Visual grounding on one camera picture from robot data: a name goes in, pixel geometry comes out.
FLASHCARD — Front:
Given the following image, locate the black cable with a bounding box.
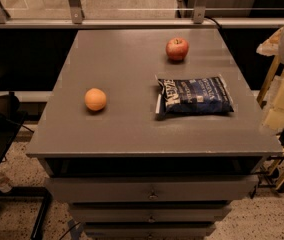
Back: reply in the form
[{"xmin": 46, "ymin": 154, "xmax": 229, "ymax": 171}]
[{"xmin": 204, "ymin": 16, "xmax": 224, "ymax": 30}]

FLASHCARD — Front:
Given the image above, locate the red apple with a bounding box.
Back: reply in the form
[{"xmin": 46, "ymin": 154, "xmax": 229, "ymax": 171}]
[{"xmin": 166, "ymin": 37, "xmax": 189, "ymax": 61}]

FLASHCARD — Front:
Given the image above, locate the grey drawer cabinet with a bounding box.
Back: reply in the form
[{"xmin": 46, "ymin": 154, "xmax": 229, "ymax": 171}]
[{"xmin": 27, "ymin": 29, "xmax": 281, "ymax": 240}]

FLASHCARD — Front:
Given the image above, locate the orange fruit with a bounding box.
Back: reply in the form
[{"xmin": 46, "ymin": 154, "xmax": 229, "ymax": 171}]
[{"xmin": 84, "ymin": 88, "xmax": 107, "ymax": 111}]

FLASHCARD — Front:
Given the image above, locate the metal railing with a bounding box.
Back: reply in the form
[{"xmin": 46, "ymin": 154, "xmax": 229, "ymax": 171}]
[{"xmin": 0, "ymin": 0, "xmax": 284, "ymax": 29}]

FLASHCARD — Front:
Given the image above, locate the blue chip bag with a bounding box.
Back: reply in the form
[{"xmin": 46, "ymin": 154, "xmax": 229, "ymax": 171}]
[{"xmin": 156, "ymin": 76, "xmax": 233, "ymax": 115}]

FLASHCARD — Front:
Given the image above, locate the black chair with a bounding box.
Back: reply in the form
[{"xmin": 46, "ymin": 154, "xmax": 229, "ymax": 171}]
[{"xmin": 0, "ymin": 92, "xmax": 52, "ymax": 240}]

